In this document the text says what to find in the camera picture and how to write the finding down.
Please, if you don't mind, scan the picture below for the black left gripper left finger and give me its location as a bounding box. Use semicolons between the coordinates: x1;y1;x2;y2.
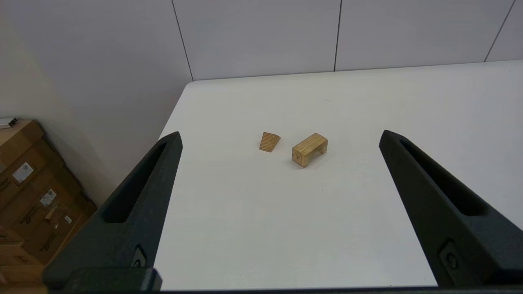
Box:
43;131;183;291

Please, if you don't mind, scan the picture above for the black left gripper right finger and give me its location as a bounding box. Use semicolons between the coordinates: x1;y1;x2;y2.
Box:
379;130;523;286

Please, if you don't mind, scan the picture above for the triangular wooden building block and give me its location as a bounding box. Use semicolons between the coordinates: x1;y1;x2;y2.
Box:
259;131;281;153

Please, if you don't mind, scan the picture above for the arched wooden building block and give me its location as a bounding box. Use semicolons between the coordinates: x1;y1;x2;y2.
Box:
292;133;328;168

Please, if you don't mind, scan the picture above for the brown cardboard box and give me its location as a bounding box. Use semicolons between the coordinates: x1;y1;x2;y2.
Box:
0;119;66;213
0;227;45;286
0;163;98;264

